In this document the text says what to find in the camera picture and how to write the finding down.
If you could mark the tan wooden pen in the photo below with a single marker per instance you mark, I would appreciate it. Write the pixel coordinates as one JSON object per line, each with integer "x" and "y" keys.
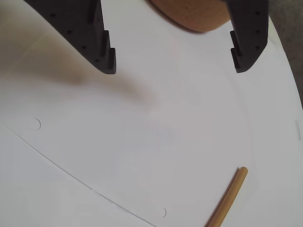
{"x": 230, "y": 194}

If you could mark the white paper sheet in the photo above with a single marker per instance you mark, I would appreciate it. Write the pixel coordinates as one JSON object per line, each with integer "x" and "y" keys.
{"x": 142, "y": 142}

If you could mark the brown cork pen holder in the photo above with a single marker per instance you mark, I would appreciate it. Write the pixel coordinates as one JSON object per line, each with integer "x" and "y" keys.
{"x": 194, "y": 16}

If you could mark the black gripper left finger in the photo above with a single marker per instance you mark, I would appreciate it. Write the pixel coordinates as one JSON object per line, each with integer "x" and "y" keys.
{"x": 78, "y": 26}

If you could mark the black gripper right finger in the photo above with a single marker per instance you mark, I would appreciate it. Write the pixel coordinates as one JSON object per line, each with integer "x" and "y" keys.
{"x": 251, "y": 28}

